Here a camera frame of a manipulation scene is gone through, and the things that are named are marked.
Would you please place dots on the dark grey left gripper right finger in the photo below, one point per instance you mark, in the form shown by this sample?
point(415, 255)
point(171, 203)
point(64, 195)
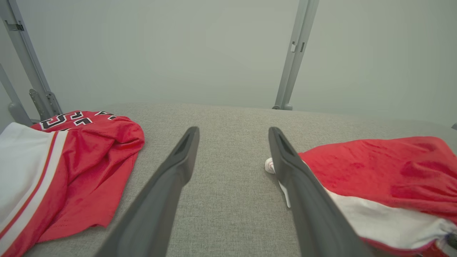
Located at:
point(314, 221)

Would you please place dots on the red shorts with white stripes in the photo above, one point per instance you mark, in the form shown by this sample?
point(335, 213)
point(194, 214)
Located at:
point(385, 167)

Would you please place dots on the grey metal partition post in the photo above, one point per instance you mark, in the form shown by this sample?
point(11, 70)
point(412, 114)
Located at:
point(25, 53)
point(298, 53)

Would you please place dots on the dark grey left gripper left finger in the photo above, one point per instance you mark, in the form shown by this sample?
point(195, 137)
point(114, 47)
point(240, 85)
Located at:
point(153, 221)

